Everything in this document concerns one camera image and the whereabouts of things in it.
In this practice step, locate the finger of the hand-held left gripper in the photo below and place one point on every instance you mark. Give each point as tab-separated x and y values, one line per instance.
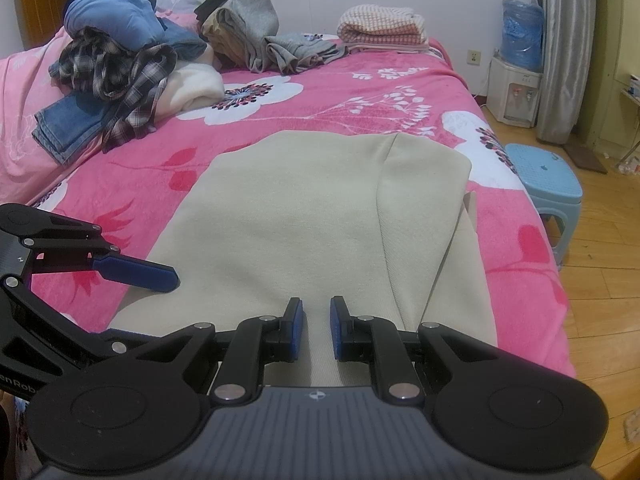
65	335
140	272

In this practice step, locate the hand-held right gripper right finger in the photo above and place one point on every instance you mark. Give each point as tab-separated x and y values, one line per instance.
336	330

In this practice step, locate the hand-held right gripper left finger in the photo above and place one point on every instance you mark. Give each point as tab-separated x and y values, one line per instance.
297	330

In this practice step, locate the beige zip jacket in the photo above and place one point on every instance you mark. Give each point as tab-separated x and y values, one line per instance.
300	210

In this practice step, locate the blue jeans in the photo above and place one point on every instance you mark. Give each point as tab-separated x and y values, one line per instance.
65	120

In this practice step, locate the plaid shirt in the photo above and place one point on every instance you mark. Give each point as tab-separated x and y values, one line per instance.
115	75

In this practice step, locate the white fleece cloth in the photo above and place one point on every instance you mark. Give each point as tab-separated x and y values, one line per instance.
195	87

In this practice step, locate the pink floral blanket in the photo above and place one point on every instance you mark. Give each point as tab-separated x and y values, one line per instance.
325	105

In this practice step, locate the tan garment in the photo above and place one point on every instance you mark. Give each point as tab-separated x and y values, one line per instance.
217	35

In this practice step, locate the blue plastic stool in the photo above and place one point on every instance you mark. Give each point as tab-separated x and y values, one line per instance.
545	175

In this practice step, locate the pale floral pillow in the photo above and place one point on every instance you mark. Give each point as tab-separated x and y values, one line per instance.
180	2

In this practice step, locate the grey garment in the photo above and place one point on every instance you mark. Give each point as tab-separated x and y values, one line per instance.
260	20

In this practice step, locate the white water dispenser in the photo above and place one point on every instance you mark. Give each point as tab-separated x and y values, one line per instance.
512	95

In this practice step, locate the dark floor mat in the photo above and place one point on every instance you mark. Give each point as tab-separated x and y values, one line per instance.
587	157

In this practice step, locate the pink checked towel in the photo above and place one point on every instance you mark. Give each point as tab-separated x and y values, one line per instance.
385	27

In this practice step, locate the blue water bottle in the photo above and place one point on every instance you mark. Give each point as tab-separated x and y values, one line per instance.
522	35

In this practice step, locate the grey curtain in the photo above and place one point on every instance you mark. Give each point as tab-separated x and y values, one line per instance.
565	50

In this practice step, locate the pale green wardrobe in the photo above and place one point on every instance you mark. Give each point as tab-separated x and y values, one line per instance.
615	50

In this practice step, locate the wall socket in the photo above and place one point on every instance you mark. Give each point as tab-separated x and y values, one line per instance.
475	57

